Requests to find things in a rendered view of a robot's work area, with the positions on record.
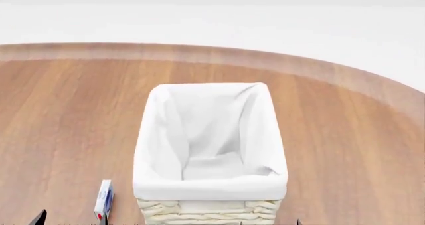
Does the white blue cream cheese box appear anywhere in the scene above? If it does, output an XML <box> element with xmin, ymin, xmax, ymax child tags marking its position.
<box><xmin>94</xmin><ymin>179</ymin><xmax>116</xmax><ymax>222</ymax></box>

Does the cream wicker basket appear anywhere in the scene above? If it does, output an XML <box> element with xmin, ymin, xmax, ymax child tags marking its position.
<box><xmin>136</xmin><ymin>197</ymin><xmax>286</xmax><ymax>225</ymax></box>

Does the white cloth-lined wicker basket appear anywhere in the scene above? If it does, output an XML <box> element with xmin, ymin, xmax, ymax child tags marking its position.
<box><xmin>132</xmin><ymin>82</ymin><xmax>289</xmax><ymax>209</ymax></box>

